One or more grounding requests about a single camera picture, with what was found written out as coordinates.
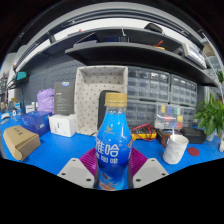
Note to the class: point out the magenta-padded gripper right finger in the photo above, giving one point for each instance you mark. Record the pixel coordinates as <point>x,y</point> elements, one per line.
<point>150,171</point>

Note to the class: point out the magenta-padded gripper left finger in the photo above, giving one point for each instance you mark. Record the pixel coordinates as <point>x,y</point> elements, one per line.
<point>75,171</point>

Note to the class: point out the blue drink bottle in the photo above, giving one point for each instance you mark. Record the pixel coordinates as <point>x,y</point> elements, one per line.
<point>113,146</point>

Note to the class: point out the white faceted cup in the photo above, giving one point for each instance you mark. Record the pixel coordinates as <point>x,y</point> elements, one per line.
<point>175,151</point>

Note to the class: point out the yellow multimeter with red leads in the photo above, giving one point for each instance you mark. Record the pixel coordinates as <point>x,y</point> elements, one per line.
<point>145,133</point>

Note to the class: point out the white spoon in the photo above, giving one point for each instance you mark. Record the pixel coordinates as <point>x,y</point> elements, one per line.
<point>172,132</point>

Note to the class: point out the white carton box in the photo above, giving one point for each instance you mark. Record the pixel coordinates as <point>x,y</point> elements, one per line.
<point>62,126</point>

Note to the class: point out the flat round red coaster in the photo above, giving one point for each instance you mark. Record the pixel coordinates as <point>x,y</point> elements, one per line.
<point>193,152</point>

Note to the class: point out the flat black box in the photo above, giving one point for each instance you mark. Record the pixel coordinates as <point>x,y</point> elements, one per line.
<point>193,135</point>

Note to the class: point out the clear organizer with coloured parts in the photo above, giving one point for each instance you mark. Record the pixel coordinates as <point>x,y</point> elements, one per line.
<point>168,116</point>

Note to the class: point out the grey small-parts drawer cabinet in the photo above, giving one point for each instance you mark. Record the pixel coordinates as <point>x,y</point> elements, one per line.
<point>148,84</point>
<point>183,90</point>
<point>141,111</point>
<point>189,116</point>

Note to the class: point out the brown cardboard box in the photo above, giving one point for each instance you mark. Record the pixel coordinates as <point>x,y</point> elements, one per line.
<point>20,141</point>

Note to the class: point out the blue carton box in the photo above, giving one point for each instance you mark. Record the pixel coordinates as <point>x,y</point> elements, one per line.
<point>35,122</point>

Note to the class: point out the white pegboard tray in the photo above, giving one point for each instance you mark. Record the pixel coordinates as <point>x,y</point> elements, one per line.
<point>87,100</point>

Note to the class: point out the dark grey flat box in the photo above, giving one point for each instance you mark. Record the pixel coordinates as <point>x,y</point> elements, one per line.
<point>64,98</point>

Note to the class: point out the white charger block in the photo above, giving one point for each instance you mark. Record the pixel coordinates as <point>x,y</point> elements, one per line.
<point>221,145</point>

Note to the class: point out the purple plastic bag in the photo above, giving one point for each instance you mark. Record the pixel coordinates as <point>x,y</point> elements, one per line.
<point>46,100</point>

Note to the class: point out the small white bottle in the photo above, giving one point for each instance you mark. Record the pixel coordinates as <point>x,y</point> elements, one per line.
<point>31,107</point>

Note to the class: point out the green potted plant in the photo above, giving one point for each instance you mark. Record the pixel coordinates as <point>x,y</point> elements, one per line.
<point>210,116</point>

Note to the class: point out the teal plastic bin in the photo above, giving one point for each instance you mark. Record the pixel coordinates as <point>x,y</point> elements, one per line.
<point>21,76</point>

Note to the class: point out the white shelf unit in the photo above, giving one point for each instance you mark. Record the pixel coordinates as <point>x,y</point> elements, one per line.
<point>213,60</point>

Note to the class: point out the black wall shelf unit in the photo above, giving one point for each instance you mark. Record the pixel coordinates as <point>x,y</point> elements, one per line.
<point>133,55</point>

